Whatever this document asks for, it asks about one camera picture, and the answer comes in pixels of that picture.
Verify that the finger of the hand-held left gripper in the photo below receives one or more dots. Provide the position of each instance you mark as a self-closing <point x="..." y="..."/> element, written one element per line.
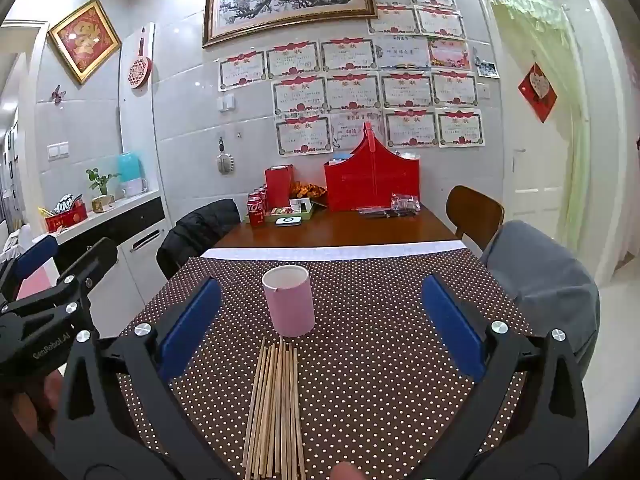
<point x="35" y="260"/>
<point x="90" y="265"/>

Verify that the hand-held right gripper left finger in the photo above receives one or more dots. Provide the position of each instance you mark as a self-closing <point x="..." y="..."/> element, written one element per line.
<point x="192" y="330"/>

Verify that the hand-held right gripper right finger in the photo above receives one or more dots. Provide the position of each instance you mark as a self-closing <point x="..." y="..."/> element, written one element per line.
<point x="452" y="327"/>

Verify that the pink cup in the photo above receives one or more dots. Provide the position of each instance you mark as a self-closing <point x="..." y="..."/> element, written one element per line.
<point x="290" y="310"/>

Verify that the pile of wooden chopsticks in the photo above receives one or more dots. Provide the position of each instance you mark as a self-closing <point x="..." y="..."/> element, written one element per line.
<point x="272" y="410"/>

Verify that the person's left hand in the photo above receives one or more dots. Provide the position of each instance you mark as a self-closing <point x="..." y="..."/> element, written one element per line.
<point x="30" y="410"/>

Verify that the person's right hand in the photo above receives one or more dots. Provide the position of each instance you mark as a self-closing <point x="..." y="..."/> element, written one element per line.
<point x="346" y="472"/>

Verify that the pink striped cloth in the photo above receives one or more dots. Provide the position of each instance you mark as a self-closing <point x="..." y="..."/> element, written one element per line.
<point x="32" y="282"/>

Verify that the red tin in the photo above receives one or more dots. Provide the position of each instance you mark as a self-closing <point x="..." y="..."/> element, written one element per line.
<point x="65" y="217"/>

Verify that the white and black cabinet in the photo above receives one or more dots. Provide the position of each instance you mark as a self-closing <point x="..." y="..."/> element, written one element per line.
<point x="145" y="250"/>

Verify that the small beige box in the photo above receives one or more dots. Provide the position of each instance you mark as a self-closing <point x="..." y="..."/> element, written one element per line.
<point x="102" y="204"/>

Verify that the potted green plant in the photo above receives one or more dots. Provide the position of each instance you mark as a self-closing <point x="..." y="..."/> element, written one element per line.
<point x="102" y="180"/>

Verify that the black jacket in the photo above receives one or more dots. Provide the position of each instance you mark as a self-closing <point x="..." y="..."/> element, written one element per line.
<point x="200" y="235"/>

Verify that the brown polka dot tablecloth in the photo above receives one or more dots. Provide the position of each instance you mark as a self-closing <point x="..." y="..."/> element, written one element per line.
<point x="375" y="385"/>

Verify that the teal water dispenser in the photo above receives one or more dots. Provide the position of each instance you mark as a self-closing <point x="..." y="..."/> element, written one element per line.
<point x="131" y="175"/>

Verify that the grey jacket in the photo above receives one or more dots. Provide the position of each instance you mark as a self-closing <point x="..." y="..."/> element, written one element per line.
<point x="545" y="285"/>

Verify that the wooden chair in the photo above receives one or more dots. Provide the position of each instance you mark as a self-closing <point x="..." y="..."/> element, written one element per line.
<point x="475" y="215"/>

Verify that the white paper sheet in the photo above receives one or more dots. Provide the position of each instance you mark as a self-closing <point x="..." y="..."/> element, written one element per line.
<point x="350" y="250"/>

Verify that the clear plastic packet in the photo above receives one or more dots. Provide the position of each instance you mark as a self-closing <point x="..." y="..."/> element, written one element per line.
<point x="405" y="202"/>

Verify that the white flat device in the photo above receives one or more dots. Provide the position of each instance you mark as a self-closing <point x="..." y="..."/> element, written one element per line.
<point x="289" y="221"/>

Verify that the green tissue box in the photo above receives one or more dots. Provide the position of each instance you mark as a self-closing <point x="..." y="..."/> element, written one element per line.
<point x="305" y="210"/>

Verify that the red box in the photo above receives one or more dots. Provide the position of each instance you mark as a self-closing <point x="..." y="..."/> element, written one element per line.
<point x="277" y="187"/>

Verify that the white door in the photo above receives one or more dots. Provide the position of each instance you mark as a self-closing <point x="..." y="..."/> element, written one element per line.
<point x="535" y="180"/>

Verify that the grey hanging scrubber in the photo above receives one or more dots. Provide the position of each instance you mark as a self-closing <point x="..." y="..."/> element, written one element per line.
<point x="225" y="162"/>

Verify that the red gift bag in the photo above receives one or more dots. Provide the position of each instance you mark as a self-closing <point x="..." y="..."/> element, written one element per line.
<point x="372" y="177"/>

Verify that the orange snack packets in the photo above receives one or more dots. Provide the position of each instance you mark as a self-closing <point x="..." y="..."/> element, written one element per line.
<point x="310" y="190"/>

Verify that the red round hanging ornament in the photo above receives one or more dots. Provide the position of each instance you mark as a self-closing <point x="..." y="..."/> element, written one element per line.
<point x="139" y="67"/>

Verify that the green curtain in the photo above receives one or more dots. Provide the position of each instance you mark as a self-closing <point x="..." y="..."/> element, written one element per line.
<point x="580" y="160"/>

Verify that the red gold framed picture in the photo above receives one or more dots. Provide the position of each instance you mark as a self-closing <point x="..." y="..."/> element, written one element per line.
<point x="84" y="40"/>

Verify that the framed blossom painting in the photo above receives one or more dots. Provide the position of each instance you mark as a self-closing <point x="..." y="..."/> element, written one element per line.
<point x="290" y="0"/>

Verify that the white double wall switch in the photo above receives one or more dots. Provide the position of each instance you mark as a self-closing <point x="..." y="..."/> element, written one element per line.
<point x="59" y="150"/>

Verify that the butterfly wall sticker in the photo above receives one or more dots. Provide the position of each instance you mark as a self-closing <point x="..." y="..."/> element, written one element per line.
<point x="57" y="94"/>

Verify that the white light switch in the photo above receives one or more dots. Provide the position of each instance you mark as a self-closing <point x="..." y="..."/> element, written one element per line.
<point x="227" y="104"/>

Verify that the red heart wall decoration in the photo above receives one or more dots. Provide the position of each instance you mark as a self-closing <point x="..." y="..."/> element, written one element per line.
<point x="537" y="91"/>

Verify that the wall of paper certificates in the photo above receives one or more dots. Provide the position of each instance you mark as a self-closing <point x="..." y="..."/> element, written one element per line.
<point x="350" y="92"/>

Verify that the small wall photo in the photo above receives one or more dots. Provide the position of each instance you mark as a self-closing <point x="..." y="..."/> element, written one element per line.
<point x="486" y="67"/>

